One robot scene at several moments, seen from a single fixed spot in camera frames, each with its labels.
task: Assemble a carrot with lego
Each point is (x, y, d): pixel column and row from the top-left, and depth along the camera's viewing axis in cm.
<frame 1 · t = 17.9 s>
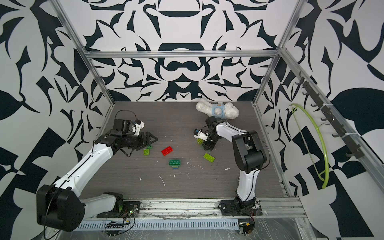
left hand: (152, 138, 81), fingers open
right hand: (208, 142, 97), fingers open
white plush toy: (221, 109, 104), point 12 cm above the table
red lego brick: (167, 151, 96), on the table
dark green long lego brick: (174, 162, 87), point 5 cm above the table
lime square lego brick centre: (146, 152, 93), point 3 cm above the table
lime long flat lego brick: (209, 157, 93), on the table

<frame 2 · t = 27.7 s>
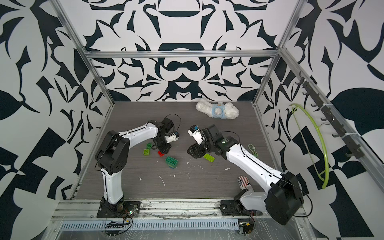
left hand: (163, 146, 95), fingers open
right hand: (192, 145, 80), fingers open
red lego brick: (160, 154, 93), point 2 cm above the table
dark green long lego brick: (171, 161, 85), point 7 cm above the table
the other named things where they were.

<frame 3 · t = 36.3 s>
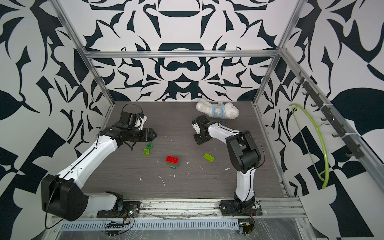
left hand: (149, 132, 83), fingers open
right hand: (199, 136, 99), fingers open
red lego brick: (172, 160, 83), point 10 cm above the table
the other named things where they were.

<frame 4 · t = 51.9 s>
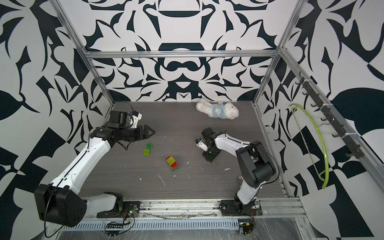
left hand: (148, 131, 80), fingers open
right hand: (210, 153, 93), fingers open
red lego brick: (174, 165, 81), point 10 cm above the table
lime square brick far: (171, 160, 80), point 12 cm above the table
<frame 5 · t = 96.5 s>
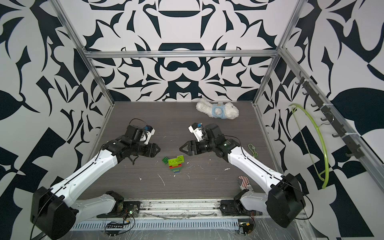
left hand: (154, 145, 81), fingers open
right hand: (184, 146, 75), fingers open
lime square lego brick centre: (180, 158, 78), point 15 cm above the table
dark green small square brick: (165, 160, 91), point 2 cm above the table
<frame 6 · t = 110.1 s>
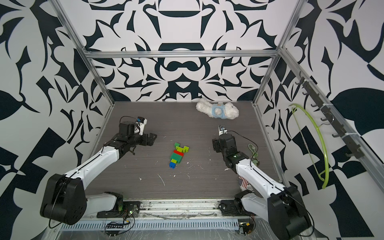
left hand: (147, 131, 88), fingers open
right hand: (222, 135, 87), fingers open
red lego brick: (178, 152, 93), point 3 cm above the table
dark green long lego brick: (176, 157, 92), point 2 cm above the table
lime square lego brick centre: (185, 149, 94), point 3 cm above the table
dark green small square brick: (177, 144, 96), point 4 cm above the table
lime square brick on blue: (173, 161, 89), point 4 cm above the table
